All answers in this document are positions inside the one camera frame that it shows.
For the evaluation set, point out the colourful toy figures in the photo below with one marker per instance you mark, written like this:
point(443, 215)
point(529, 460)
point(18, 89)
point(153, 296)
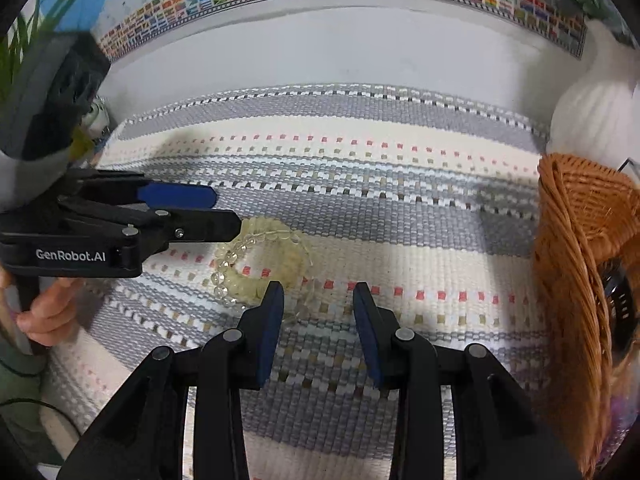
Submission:
point(92, 117)

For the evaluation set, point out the person's left hand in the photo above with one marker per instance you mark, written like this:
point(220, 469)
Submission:
point(55, 310)

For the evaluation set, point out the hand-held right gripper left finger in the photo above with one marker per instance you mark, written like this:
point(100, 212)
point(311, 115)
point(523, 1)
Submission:
point(267, 340)

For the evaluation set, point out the person's left forearm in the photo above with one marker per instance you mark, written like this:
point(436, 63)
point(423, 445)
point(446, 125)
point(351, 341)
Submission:
point(20, 390)

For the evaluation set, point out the striped woven mat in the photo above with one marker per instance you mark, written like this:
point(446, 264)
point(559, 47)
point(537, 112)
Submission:
point(375, 210)

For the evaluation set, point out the green plant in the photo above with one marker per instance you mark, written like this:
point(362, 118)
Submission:
point(20, 50)

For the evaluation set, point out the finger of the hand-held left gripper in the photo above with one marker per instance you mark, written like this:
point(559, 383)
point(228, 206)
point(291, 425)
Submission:
point(175, 196)
point(205, 225)

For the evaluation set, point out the white vase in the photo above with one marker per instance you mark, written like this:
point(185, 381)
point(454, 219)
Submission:
point(595, 100)

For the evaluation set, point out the dark band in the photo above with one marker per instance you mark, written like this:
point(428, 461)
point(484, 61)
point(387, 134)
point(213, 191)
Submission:
point(617, 300)

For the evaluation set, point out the brown wicker basket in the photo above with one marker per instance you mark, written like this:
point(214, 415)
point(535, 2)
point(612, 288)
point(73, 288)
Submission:
point(570, 260)

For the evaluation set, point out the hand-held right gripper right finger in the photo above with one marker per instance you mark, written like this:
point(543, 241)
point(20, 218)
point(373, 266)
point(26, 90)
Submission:
point(372, 345)

